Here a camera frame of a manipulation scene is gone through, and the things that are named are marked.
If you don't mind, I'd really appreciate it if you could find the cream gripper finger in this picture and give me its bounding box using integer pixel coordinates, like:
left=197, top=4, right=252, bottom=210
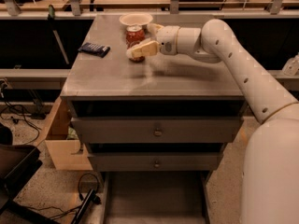
left=126, top=40, right=161, bottom=59
left=147, top=23, right=163, bottom=35

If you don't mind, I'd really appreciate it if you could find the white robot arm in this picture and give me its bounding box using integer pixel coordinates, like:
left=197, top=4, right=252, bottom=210
left=126, top=19, right=299, bottom=224

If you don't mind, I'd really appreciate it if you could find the red coke can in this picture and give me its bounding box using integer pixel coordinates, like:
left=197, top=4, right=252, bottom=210
left=126, top=25, right=145, bottom=49

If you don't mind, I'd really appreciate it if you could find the white bowl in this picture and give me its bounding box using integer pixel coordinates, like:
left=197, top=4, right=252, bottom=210
left=119, top=13, right=153, bottom=26

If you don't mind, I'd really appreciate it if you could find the wooden box on floor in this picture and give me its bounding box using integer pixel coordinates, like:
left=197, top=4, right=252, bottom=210
left=41, top=97, right=92, bottom=171

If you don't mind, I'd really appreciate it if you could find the black power strip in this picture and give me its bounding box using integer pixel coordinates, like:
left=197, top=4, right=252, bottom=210
left=71, top=189, right=101, bottom=224

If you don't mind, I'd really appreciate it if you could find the black chair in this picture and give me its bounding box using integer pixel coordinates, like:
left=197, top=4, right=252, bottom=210
left=0, top=124, right=59, bottom=224

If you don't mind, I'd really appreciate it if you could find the black floor cable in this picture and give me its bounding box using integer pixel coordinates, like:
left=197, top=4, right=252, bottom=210
left=0, top=81, right=42, bottom=146

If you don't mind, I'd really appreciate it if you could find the middle grey drawer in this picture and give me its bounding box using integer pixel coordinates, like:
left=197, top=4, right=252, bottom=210
left=88, top=152, right=223, bottom=172

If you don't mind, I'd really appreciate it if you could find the grey drawer cabinet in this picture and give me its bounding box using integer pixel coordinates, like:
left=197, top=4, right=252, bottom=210
left=60, top=14, right=258, bottom=173

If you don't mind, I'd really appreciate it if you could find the top grey drawer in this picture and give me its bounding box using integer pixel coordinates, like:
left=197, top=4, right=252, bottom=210
left=71, top=117, right=243, bottom=144

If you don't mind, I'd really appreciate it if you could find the open bottom grey drawer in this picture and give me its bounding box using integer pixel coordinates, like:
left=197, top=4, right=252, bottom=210
left=100, top=171, right=210, bottom=224

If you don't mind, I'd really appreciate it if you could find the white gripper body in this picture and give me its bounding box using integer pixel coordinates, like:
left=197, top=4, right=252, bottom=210
left=156, top=26, right=179, bottom=55

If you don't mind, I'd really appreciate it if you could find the dark blue snack bag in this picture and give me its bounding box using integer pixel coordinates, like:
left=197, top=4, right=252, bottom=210
left=78, top=42, right=110, bottom=58

